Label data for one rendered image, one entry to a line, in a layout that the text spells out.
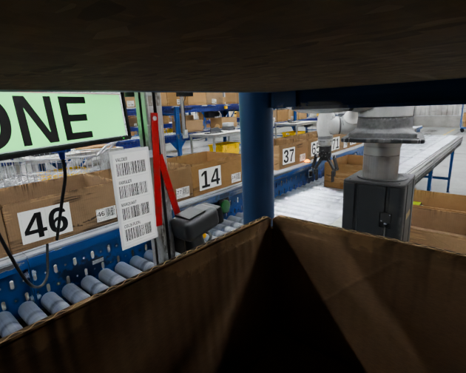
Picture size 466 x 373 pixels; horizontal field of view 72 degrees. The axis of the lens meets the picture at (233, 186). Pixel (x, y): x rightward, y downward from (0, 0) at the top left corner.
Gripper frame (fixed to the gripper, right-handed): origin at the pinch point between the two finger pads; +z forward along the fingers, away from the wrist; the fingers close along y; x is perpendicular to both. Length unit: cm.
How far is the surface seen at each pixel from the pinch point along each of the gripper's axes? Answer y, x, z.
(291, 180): -26.5, 4.8, 5.7
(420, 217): 61, -32, 5
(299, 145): -29.1, 20.6, -16.7
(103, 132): 21, -152, -42
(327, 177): -5.6, 16.3, 3.5
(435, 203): 61, -1, 6
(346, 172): 7.7, 16.0, -1.0
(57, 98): 24, -161, -49
